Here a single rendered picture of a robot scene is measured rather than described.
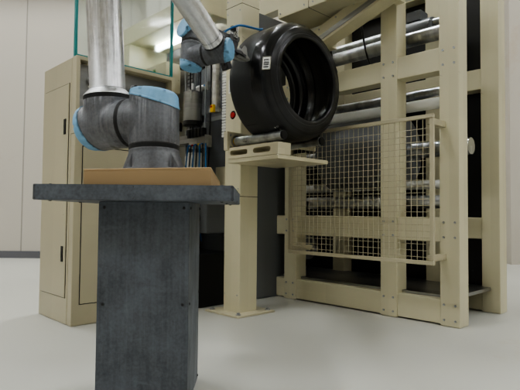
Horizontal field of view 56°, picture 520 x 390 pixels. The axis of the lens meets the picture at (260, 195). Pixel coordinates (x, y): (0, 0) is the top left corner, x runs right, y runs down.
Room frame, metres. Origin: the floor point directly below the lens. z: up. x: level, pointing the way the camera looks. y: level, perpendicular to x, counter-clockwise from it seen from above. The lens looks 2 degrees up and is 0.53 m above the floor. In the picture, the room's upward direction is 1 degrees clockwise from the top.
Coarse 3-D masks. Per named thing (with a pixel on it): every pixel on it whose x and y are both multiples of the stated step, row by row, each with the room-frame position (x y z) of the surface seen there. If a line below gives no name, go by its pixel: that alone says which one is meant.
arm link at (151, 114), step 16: (144, 96) 1.41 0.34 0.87; (160, 96) 1.42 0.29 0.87; (176, 96) 1.48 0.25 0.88; (128, 112) 1.43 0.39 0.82; (144, 112) 1.41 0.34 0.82; (160, 112) 1.42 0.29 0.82; (176, 112) 1.47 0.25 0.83; (128, 128) 1.44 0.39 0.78; (144, 128) 1.41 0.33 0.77; (160, 128) 1.42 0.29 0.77; (176, 128) 1.46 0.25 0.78; (128, 144) 1.45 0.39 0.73; (176, 144) 1.46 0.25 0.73
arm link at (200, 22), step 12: (180, 0) 1.69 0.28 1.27; (192, 0) 1.71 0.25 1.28; (180, 12) 1.75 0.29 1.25; (192, 12) 1.74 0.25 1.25; (204, 12) 1.78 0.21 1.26; (192, 24) 1.79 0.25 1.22; (204, 24) 1.79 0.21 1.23; (204, 36) 1.84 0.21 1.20; (216, 36) 1.86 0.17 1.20; (204, 48) 1.90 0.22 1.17; (216, 48) 1.89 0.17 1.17; (228, 48) 1.91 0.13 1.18; (204, 60) 1.96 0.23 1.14; (216, 60) 1.94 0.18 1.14; (228, 60) 1.94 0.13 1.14
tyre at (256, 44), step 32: (256, 32) 2.41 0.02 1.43; (288, 32) 2.27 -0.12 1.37; (256, 64) 2.21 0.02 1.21; (288, 64) 2.67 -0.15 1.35; (320, 64) 2.60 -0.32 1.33; (256, 96) 2.24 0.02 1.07; (320, 96) 2.66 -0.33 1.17; (256, 128) 2.39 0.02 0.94; (288, 128) 2.31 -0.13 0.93; (320, 128) 2.44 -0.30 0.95
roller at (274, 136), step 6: (270, 132) 2.33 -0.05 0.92; (276, 132) 2.30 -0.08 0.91; (282, 132) 2.28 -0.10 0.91; (234, 138) 2.52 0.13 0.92; (240, 138) 2.48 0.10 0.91; (246, 138) 2.45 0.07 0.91; (252, 138) 2.41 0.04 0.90; (258, 138) 2.38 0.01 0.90; (264, 138) 2.36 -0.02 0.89; (270, 138) 2.33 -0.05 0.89; (276, 138) 2.30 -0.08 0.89; (282, 138) 2.28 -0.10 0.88; (234, 144) 2.52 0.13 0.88; (240, 144) 2.49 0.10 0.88; (246, 144) 2.47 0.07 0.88
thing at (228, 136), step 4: (224, 132) 2.51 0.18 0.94; (228, 132) 2.50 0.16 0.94; (232, 132) 2.52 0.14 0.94; (236, 132) 2.54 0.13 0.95; (224, 136) 2.51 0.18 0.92; (228, 136) 2.50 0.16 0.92; (232, 136) 2.52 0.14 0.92; (236, 136) 2.53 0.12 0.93; (240, 136) 2.56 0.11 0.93; (224, 140) 2.51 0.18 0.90; (228, 140) 2.50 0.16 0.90; (232, 140) 2.51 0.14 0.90; (224, 144) 2.51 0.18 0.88; (228, 144) 2.50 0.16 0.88; (232, 144) 2.51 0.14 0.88; (252, 144) 2.62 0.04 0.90; (224, 148) 2.51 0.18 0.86; (228, 148) 2.50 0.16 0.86; (244, 152) 2.60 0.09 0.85
